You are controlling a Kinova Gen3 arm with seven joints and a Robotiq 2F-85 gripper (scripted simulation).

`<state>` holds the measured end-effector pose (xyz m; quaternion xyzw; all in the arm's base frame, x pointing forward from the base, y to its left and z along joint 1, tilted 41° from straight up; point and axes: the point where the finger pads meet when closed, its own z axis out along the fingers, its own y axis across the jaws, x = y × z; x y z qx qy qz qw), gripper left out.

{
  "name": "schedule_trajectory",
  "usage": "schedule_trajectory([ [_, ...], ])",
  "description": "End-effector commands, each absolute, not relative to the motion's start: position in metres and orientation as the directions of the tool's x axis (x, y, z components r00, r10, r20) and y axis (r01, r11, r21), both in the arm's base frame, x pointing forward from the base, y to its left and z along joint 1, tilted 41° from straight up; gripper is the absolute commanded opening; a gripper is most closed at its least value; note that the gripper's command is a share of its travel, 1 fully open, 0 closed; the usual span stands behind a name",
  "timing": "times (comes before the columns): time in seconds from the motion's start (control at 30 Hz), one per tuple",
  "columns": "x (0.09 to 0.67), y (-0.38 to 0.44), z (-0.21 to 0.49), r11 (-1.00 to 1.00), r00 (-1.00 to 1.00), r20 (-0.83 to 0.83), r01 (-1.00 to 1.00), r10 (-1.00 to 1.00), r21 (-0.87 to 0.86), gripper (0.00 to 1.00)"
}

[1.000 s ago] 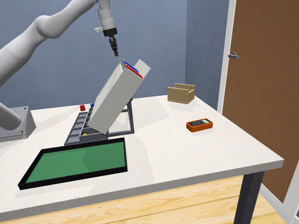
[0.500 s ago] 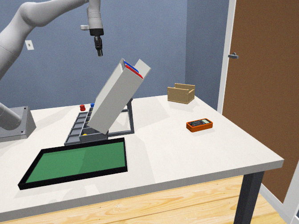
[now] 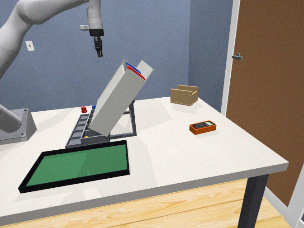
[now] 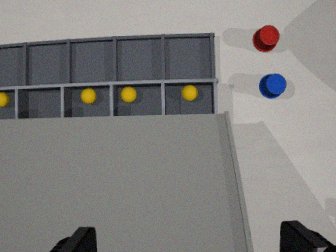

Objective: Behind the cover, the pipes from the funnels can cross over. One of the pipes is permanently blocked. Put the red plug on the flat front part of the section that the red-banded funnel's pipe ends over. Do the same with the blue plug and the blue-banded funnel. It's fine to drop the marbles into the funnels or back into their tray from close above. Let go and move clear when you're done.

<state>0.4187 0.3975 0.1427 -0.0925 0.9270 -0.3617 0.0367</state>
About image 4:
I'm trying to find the yellow ball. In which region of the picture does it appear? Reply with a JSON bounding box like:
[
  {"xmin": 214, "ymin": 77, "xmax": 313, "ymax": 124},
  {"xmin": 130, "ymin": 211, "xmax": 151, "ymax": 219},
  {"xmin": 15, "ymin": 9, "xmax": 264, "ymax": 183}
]
[
  {"xmin": 181, "ymin": 85, "xmax": 198, "ymax": 101},
  {"xmin": 120, "ymin": 86, "xmax": 137, "ymax": 103},
  {"xmin": 0, "ymin": 92, "xmax": 10, "ymax": 107},
  {"xmin": 81, "ymin": 88, "xmax": 97, "ymax": 104}
]

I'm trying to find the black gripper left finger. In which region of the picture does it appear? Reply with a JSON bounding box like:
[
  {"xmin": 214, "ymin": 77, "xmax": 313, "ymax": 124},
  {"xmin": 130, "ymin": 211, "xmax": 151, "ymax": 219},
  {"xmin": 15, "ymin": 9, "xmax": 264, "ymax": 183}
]
[{"xmin": 50, "ymin": 227, "xmax": 97, "ymax": 252}]

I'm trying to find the blue plug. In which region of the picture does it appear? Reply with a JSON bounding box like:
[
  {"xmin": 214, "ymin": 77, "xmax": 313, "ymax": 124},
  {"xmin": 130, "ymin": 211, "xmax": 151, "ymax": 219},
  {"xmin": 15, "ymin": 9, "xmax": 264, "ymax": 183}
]
[{"xmin": 259, "ymin": 74, "xmax": 286, "ymax": 99}]

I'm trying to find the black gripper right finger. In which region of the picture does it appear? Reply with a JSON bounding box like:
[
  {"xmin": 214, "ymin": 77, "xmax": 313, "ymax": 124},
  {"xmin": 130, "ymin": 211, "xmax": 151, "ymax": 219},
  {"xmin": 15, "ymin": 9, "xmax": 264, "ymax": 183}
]
[{"xmin": 280, "ymin": 220, "xmax": 336, "ymax": 252}]

